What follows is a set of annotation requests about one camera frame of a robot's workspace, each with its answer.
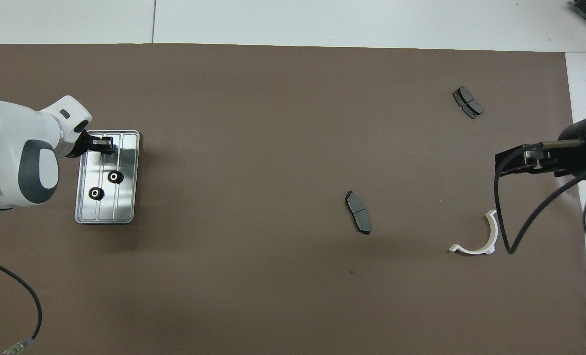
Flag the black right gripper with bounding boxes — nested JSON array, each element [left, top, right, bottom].
[[494, 144, 568, 178]]

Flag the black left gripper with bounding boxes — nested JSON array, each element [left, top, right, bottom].
[[82, 137, 117, 155]]

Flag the silver metal tray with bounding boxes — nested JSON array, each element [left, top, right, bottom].
[[74, 130, 141, 225]]

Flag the stacked grey brake pads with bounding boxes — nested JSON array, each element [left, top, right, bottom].
[[452, 86, 484, 120]]

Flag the brown table mat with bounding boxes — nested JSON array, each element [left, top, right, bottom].
[[0, 43, 586, 355]]

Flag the single grey brake pad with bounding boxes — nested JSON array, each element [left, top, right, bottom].
[[345, 190, 371, 236]]

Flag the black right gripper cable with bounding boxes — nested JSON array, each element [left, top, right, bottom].
[[493, 141, 586, 255]]

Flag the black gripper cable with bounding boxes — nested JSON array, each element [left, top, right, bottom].
[[0, 255, 43, 355], [493, 141, 586, 255]]

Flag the white curved plastic bracket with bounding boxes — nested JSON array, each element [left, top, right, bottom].
[[448, 210, 499, 255]]

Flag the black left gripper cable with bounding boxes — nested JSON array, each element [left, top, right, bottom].
[[0, 255, 43, 355]]

